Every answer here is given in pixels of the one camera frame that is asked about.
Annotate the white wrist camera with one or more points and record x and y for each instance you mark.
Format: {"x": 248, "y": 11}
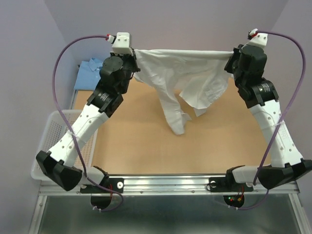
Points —
{"x": 121, "y": 43}
{"x": 257, "y": 39}

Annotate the white long sleeve shirt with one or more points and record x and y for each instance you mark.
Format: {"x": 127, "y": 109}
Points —
{"x": 198, "y": 75}

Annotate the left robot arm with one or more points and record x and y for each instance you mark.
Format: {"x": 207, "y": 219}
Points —
{"x": 58, "y": 162}

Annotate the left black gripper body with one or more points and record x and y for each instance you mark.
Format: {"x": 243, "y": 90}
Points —
{"x": 129, "y": 64}

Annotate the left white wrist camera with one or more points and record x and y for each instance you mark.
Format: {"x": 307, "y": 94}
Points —
{"x": 121, "y": 43}

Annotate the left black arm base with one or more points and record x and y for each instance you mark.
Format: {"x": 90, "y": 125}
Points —
{"x": 107, "y": 196}

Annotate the white plastic basket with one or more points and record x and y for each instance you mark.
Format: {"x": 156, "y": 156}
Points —
{"x": 54, "y": 130}

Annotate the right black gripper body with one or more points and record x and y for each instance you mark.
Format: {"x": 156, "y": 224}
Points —
{"x": 232, "y": 66}

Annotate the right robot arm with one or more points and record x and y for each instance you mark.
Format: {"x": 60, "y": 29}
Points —
{"x": 260, "y": 96}

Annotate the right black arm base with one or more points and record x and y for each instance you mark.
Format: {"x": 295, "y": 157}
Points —
{"x": 229, "y": 187}

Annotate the aluminium mounting rail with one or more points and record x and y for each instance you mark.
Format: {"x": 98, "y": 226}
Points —
{"x": 140, "y": 185}

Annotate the metal front panel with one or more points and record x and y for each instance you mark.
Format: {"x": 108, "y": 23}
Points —
{"x": 182, "y": 214}

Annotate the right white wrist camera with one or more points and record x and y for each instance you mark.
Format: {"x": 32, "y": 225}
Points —
{"x": 257, "y": 39}

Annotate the folded blue shirt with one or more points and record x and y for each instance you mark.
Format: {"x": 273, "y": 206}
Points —
{"x": 88, "y": 74}

